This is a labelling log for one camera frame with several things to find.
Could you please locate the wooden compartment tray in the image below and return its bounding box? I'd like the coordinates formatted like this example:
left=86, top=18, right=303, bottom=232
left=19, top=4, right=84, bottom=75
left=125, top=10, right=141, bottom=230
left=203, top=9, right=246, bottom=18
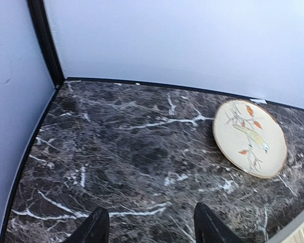
left=265, top=209, right=304, bottom=242

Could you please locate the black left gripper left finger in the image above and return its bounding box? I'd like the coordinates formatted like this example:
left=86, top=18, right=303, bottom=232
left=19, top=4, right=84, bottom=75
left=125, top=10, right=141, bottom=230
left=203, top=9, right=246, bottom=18
left=65, top=207, right=110, bottom=243

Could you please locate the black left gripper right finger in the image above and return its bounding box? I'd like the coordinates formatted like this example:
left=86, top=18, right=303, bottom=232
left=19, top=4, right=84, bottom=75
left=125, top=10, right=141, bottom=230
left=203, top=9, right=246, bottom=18
left=194, top=202, right=242, bottom=243

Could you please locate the floral ceramic plate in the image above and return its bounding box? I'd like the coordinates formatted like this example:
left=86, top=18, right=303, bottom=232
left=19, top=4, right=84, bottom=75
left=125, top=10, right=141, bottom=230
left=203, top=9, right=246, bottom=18
left=212, top=99, right=288, bottom=179

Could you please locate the left black frame post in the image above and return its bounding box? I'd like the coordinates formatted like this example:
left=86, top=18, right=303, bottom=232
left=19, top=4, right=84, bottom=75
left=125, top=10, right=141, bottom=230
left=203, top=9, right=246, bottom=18
left=26, top=0, right=65, bottom=89

